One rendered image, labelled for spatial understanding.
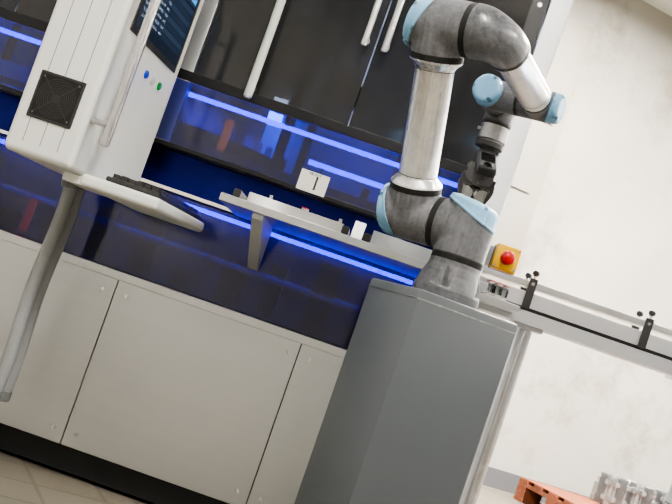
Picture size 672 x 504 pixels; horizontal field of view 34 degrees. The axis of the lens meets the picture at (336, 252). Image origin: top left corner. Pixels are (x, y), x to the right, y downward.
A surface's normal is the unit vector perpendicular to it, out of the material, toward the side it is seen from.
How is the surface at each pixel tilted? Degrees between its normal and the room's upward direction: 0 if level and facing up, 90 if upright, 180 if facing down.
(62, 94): 90
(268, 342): 90
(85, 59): 90
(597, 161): 90
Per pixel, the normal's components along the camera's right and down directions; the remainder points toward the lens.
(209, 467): 0.00, -0.07
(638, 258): 0.39, 0.07
